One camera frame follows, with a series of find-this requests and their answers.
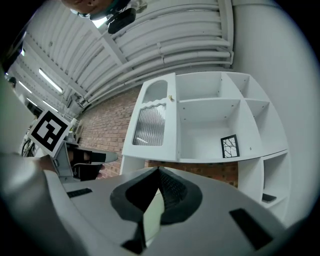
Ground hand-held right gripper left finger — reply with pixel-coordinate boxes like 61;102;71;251
43;166;161;256

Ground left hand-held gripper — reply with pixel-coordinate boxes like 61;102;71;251
26;109;119;183

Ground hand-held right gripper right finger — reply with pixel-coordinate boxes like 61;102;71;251
144;166;291;256

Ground white glass cabinet door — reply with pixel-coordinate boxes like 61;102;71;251
121;72;179;162

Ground white shelf cabinet desk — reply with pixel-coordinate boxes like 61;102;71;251
119;71;292;226

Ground black phone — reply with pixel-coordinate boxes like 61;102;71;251
261;193;278;204

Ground ceiling light tube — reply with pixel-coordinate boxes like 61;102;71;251
37;67;63;93
42;99;60;113
18;80;33;95

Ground white ceiling pipes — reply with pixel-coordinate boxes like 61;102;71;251
82;0;236;108

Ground person's head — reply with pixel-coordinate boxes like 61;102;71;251
61;0;116;16

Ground black picture frame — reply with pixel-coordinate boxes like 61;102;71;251
220;134;241;159

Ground black head-mounted camera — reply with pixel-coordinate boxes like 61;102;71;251
107;7;137;35

